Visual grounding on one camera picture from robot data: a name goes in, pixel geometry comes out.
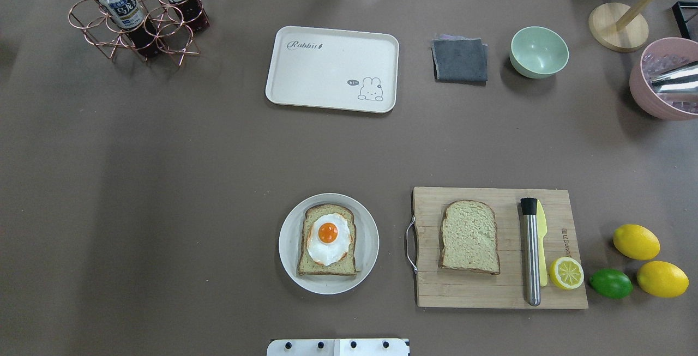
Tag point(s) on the black frame object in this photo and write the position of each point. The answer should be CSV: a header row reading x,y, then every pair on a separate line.
x,y
685,14

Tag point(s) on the plain bread slice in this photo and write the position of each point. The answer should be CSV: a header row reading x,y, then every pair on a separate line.
x,y
468,238

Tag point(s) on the mint green bowl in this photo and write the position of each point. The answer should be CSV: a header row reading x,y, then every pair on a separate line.
x,y
538,52

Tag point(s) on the yellow plastic knife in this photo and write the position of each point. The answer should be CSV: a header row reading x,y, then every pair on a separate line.
x,y
542,232

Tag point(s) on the cream rabbit tray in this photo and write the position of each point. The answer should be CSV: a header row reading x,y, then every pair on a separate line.
x,y
332,68

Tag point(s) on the wooden mug stand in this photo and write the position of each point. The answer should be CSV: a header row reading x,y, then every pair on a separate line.
x,y
620,27

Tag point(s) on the yellow lemon lower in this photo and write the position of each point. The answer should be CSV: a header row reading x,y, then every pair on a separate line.
x,y
662,279

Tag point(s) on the yellow lemon upper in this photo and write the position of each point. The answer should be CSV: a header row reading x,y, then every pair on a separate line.
x,y
636,242

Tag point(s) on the pink bowl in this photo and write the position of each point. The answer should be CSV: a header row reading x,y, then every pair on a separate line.
x,y
640,88

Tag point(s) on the half lemon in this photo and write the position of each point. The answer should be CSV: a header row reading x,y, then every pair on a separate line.
x,y
566,273

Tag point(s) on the metal ice scoop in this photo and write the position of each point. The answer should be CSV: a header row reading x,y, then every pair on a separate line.
x,y
679,80

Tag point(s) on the green lime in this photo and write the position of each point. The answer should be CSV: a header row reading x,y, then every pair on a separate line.
x,y
611,283

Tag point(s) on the yellow lemon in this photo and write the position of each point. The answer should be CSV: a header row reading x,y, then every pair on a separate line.
x,y
662,279
636,242

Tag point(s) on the ice cubes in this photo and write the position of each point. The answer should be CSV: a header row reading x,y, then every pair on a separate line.
x,y
655,65

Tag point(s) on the copper wire bottle rack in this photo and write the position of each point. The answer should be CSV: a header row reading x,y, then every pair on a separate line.
x,y
173,36

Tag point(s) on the white round plate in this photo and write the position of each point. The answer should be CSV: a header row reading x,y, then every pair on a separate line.
x,y
368,243

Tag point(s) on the bread slice with egg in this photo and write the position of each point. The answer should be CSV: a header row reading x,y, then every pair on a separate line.
x,y
344,267

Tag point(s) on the grey folded cloth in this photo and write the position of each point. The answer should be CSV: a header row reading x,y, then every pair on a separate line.
x,y
458,59

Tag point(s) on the fried egg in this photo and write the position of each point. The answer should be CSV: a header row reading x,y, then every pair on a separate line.
x,y
329,240

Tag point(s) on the tea bottle front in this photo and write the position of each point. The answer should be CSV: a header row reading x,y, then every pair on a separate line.
x,y
130,16

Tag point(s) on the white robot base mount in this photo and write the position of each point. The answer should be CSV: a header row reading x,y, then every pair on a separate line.
x,y
357,346

